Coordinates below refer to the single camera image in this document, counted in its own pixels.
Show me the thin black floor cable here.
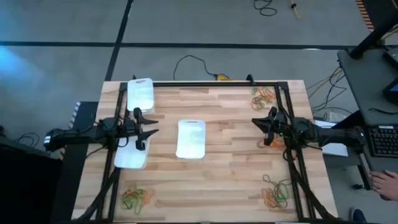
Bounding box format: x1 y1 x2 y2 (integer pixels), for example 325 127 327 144
310 70 348 114

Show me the black cabinet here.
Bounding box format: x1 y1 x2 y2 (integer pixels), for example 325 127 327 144
0 136 65 224

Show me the thin yellow floor cable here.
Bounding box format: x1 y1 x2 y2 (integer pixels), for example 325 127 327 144
307 67 345 94

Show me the yellow cord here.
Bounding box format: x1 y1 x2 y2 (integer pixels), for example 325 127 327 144
290 0 312 21

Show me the blue-screen tablet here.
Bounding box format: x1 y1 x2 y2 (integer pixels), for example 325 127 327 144
382 77 398 106

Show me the black power cable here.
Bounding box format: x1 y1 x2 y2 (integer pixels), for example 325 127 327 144
172 54 218 81

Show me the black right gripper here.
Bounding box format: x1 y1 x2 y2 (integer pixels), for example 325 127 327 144
251 106 295 147

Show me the rubber band pile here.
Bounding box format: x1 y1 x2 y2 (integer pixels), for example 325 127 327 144
120 188 142 212
123 184 155 207
261 187 279 209

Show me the white plastic basket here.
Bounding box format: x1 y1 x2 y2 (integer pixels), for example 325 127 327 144
113 136 151 170
175 119 207 160
126 77 155 114

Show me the black cable on desk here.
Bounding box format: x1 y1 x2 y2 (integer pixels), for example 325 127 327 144
368 107 398 116

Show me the black diagonal pole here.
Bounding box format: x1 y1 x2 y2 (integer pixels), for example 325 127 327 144
348 11 398 60

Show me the black coiled floor cable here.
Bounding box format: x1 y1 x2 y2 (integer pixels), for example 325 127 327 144
252 0 278 17

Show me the black looped floor cable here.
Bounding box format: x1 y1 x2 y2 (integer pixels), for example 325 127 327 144
14 132 42 147

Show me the person's foot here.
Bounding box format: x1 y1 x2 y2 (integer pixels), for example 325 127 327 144
352 207 368 223

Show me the dark desk leg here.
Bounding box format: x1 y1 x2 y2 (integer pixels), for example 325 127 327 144
329 109 364 131

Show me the grey desk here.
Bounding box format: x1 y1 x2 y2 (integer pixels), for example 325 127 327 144
336 46 398 202

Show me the black desk device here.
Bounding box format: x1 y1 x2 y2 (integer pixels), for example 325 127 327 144
382 46 398 70

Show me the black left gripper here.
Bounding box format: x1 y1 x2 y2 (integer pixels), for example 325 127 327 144
119 107 160 152

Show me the black keyboard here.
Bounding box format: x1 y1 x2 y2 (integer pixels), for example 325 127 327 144
366 124 398 158

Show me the white paper sheet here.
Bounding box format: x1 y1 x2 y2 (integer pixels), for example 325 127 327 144
313 119 349 157

